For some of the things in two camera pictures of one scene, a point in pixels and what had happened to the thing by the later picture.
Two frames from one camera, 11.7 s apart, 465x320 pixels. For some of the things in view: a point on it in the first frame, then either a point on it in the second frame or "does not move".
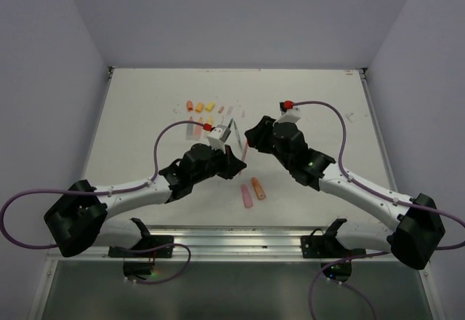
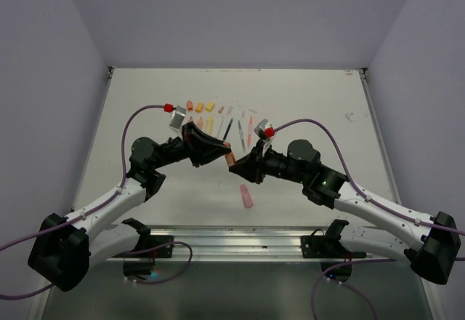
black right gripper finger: x=261 y=136 → x=248 y=169
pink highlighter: x=246 y=196 does not move
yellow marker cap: x=210 y=106 does not move
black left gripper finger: x=233 y=164 → x=195 y=137
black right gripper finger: x=266 y=124 → x=253 y=163
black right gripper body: x=281 y=156 → x=275 y=164
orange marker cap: x=200 y=107 does not move
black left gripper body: x=216 y=166 → x=177 y=150
